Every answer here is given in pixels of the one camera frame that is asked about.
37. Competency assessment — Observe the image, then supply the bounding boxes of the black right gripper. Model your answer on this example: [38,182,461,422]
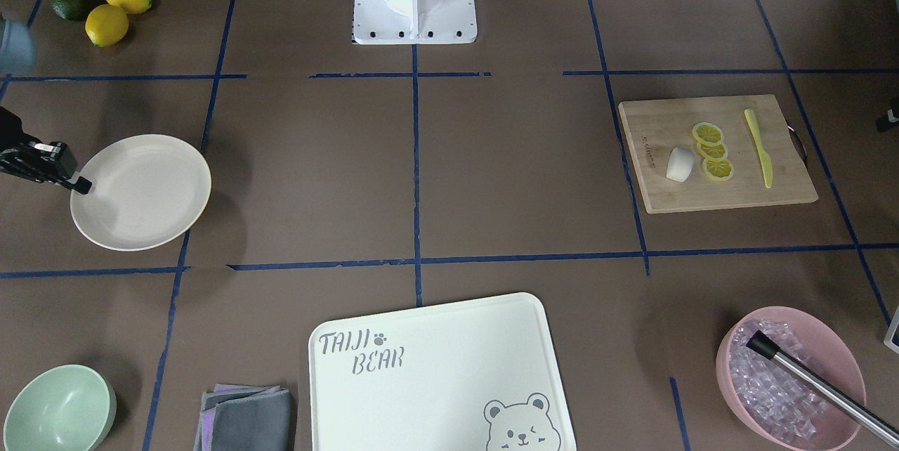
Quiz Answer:
[1,108,93,195]

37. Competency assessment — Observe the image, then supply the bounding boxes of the cream round plate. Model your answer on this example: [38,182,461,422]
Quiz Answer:
[70,134,212,251]

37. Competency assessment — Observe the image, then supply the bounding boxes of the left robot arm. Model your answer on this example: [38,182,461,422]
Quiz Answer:
[874,96,899,132]

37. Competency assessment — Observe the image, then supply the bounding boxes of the cream bear tray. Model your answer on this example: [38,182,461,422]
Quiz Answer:
[308,293,577,450]

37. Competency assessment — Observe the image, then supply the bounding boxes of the green lime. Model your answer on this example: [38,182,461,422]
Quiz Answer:
[51,0,93,21]

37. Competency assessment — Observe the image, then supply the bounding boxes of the mint green bowl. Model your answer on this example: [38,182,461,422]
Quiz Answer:
[3,365,117,450]

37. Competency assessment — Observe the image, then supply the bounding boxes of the grey purple folded cloth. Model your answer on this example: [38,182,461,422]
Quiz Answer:
[193,384,293,450]

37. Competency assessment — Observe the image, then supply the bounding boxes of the bamboo cutting board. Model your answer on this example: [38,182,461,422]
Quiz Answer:
[617,93,818,214]

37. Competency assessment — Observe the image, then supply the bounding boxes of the lemon slice top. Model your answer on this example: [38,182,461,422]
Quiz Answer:
[691,122,725,147]

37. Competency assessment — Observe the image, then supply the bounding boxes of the lemon slice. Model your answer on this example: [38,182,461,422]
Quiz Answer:
[701,159,733,182]
[691,122,725,147]
[695,143,729,161]

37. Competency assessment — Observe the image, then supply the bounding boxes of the lemon slice middle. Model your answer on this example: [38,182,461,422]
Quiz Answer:
[695,143,729,161]

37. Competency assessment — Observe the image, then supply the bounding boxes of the lemon slice bottom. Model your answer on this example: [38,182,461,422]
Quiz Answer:
[701,159,733,182]

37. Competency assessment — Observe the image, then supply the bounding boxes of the yellow plastic knife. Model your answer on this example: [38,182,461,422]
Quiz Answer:
[744,109,773,189]

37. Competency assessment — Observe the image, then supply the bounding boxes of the steel muddler black tip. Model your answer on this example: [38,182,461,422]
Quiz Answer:
[745,330,898,449]

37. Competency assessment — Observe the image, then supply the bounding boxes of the pink bowl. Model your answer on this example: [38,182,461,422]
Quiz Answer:
[716,306,867,450]

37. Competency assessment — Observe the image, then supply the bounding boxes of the clear ice cubes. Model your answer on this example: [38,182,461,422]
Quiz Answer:
[728,319,828,445]

